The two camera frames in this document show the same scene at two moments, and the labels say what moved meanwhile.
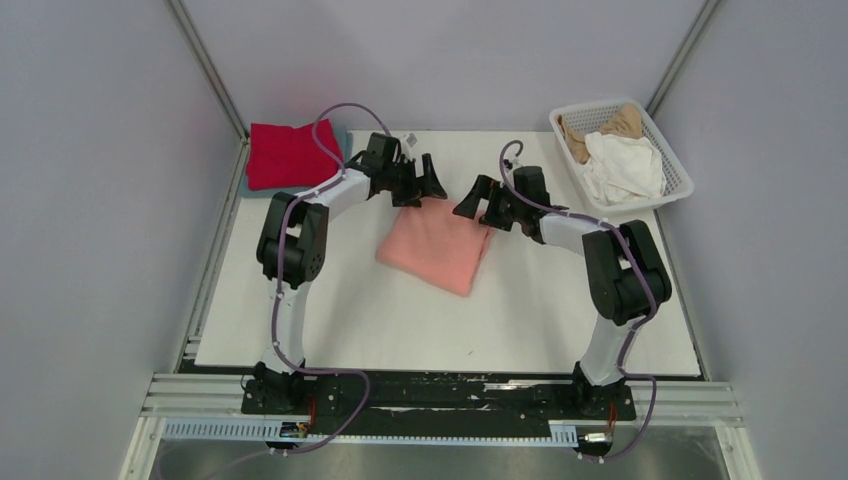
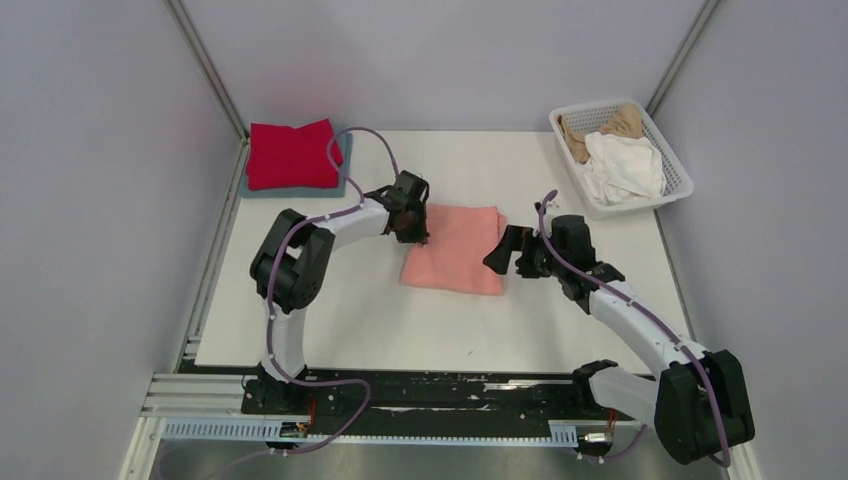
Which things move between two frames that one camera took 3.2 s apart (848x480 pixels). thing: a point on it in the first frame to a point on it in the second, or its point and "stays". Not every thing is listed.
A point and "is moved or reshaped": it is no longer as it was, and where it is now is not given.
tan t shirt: [625, 121] stays
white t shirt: [623, 169] stays
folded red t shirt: [282, 156] stays
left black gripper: [427, 185] to [421, 235]
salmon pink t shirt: [436, 245] is moved or reshaped
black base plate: [442, 395] stays
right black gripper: [483, 189] to [515, 238]
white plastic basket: [591, 118] stays
